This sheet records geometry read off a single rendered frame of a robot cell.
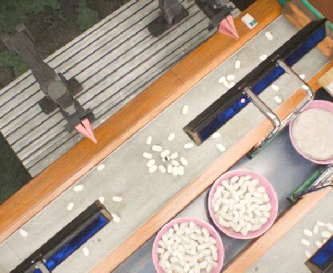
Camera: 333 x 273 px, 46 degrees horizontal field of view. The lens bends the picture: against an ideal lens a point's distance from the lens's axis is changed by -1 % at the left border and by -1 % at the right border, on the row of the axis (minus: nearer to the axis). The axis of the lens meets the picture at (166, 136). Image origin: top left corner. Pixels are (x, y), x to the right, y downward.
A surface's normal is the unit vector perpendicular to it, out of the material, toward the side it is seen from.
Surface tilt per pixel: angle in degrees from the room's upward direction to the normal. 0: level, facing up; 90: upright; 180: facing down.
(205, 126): 58
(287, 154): 0
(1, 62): 0
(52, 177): 0
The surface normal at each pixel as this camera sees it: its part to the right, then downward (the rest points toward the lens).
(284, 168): -0.01, -0.25
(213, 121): 0.54, 0.48
